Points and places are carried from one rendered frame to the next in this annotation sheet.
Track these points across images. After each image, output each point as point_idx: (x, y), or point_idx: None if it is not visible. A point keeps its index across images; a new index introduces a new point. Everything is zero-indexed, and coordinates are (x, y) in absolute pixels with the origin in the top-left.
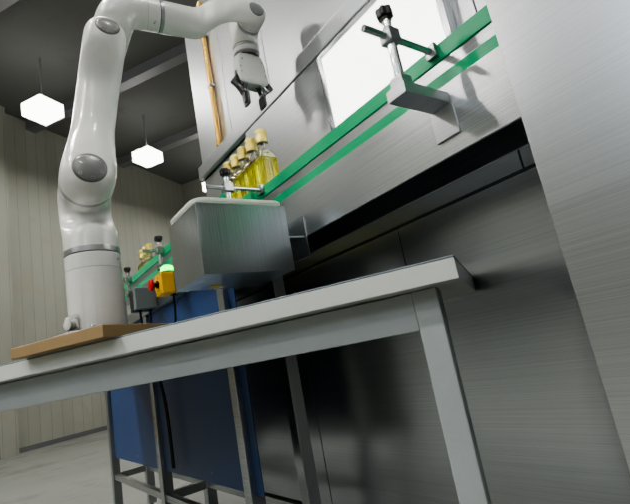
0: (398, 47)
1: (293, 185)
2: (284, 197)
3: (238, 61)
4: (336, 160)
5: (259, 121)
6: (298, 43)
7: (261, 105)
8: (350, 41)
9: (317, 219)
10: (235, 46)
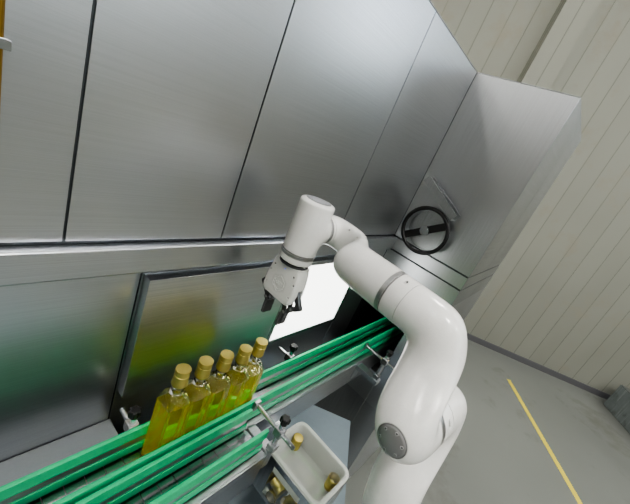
0: (329, 294)
1: (285, 395)
2: (273, 404)
3: (306, 282)
4: (317, 379)
5: (195, 279)
6: (283, 221)
7: (266, 308)
8: (319, 271)
9: (294, 414)
10: (312, 260)
